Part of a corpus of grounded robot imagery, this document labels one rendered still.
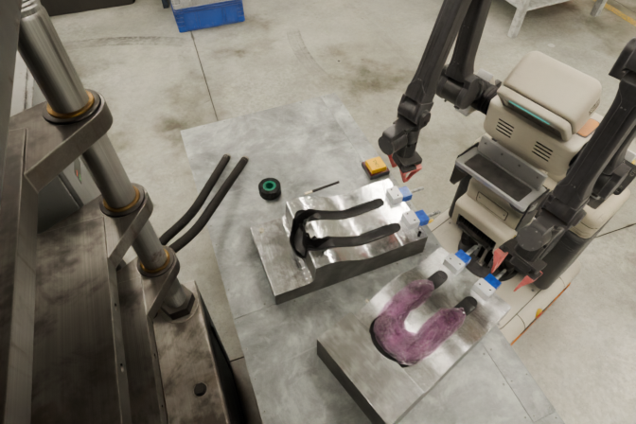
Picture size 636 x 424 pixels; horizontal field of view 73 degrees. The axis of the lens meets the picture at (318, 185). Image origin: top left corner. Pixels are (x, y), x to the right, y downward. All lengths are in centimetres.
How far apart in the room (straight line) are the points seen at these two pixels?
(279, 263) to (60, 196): 61
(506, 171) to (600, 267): 141
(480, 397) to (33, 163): 113
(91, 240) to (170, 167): 198
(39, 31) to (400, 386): 100
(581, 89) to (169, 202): 218
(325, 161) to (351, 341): 76
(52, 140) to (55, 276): 27
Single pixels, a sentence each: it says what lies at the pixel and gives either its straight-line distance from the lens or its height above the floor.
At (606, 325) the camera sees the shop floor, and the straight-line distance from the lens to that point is 258.
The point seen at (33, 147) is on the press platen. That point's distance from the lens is 80.
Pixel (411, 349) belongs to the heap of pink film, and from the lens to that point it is 120.
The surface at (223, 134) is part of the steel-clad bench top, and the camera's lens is 183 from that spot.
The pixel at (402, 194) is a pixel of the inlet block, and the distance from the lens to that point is 146.
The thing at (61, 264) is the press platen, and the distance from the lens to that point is 96.
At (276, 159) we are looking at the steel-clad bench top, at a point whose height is 80.
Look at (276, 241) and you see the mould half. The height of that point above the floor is 86.
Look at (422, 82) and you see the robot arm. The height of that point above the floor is 135.
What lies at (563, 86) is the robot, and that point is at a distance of 124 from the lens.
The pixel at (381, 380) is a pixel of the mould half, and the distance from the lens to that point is 115.
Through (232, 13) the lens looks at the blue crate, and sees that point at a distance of 424.
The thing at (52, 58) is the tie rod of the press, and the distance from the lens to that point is 78.
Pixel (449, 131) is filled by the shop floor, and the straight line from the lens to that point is 314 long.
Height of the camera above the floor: 200
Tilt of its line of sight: 49 degrees down
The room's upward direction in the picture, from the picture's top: straight up
